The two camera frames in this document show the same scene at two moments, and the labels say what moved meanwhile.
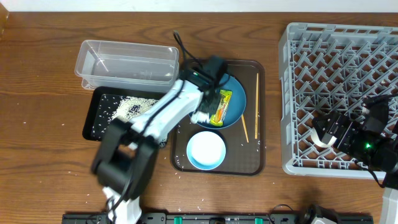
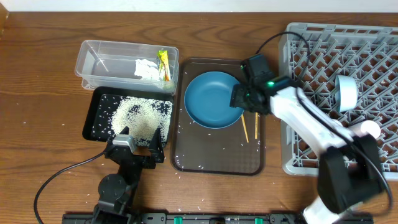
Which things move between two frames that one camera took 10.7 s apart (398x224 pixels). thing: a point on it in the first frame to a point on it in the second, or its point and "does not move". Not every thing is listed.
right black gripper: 351,127 to 238,99
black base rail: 209,218 does not move
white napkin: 199,116 to 147,70
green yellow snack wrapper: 217,118 to 163,61
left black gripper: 212,108 to 157,154
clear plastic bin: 127,65 does not move
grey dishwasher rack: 327,67 does not move
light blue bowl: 206,150 to 346,93
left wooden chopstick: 245,128 does not move
